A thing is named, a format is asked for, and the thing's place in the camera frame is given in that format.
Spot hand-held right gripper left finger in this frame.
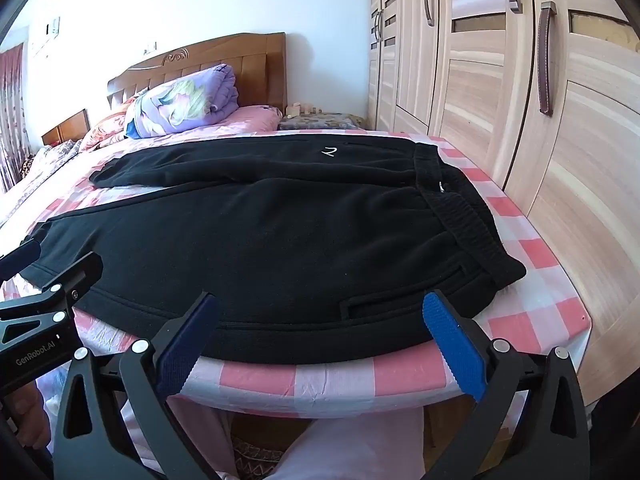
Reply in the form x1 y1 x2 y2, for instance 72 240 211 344
52 290 221 480

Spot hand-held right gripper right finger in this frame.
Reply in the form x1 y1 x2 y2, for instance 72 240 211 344
422 290 591 480

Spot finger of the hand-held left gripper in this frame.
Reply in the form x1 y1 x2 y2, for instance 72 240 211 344
0 251 104 333
0 239 42 276

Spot black pants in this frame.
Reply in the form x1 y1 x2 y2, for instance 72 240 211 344
22 132 527 366

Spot person's left hand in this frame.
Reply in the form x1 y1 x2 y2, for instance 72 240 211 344
9 389 52 453

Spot patterned purple bedspread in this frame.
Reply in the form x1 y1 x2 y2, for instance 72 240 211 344
0 139 83 226

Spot pink checked plastic sheet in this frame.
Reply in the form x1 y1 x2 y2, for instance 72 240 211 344
0 127 593 418

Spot pink floral curtain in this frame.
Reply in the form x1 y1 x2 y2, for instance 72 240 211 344
0 42 32 193

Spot small wooden headboard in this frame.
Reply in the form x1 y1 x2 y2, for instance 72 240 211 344
41 109 91 147

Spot orange floral pillow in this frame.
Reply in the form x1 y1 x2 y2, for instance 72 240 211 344
80 95 146 152

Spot purple floral pillow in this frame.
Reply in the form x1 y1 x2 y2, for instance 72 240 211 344
124 64 238 140

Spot light wooden wardrobe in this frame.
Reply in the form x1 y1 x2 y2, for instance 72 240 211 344
367 0 640 406

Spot white air conditioner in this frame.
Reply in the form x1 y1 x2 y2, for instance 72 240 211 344
27 16 62 57

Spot carved wooden bed headboard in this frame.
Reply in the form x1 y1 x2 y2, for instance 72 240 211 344
106 32 288 116

